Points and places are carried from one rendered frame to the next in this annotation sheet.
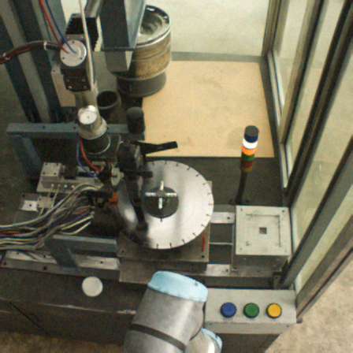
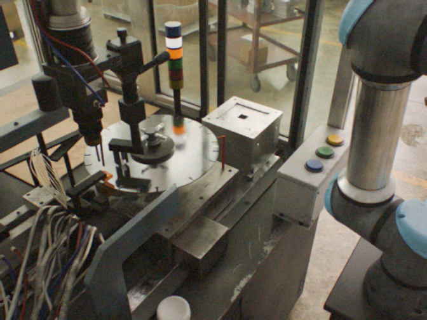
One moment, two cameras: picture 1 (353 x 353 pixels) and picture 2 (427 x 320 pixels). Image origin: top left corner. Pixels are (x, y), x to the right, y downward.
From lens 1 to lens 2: 0.95 m
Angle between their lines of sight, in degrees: 45
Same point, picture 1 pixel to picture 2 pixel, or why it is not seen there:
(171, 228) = (192, 153)
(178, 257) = (215, 187)
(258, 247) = (257, 124)
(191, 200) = (172, 130)
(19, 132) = not seen: outside the picture
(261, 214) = (226, 110)
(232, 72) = not seen: hidden behind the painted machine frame
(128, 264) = (183, 239)
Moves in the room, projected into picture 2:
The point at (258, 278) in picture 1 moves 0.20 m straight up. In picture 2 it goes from (274, 166) to (279, 110)
